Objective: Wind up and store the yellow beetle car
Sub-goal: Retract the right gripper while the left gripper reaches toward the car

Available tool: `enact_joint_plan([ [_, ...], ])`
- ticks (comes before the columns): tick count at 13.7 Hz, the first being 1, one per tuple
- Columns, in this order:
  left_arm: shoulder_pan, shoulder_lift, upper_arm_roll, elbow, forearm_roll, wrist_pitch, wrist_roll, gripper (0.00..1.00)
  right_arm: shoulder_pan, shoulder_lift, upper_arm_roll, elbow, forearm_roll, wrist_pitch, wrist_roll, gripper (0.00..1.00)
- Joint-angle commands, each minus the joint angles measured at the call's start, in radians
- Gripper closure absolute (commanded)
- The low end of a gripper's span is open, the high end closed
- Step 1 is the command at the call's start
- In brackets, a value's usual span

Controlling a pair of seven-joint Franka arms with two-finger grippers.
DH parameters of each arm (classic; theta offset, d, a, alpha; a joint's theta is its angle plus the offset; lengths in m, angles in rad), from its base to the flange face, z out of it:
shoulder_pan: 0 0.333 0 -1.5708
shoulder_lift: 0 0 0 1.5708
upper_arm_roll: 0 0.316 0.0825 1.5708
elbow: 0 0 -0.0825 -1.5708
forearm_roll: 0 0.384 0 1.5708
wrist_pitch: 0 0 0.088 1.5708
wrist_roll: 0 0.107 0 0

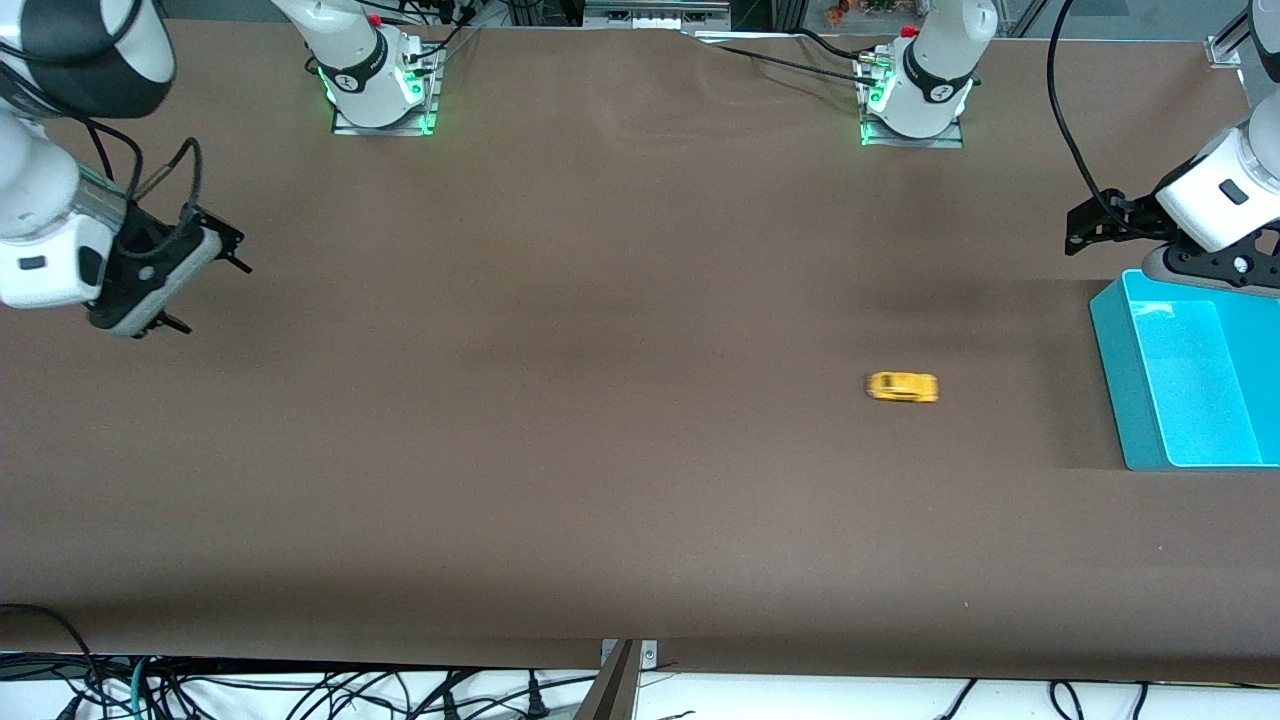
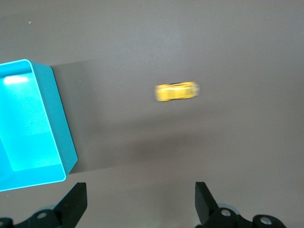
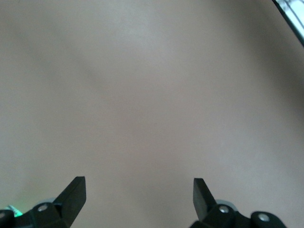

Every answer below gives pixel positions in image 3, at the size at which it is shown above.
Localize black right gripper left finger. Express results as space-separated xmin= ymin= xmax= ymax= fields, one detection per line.
xmin=0 ymin=176 xmax=86 ymax=228

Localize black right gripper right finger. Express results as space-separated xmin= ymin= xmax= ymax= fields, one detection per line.
xmin=189 ymin=178 xmax=285 ymax=228

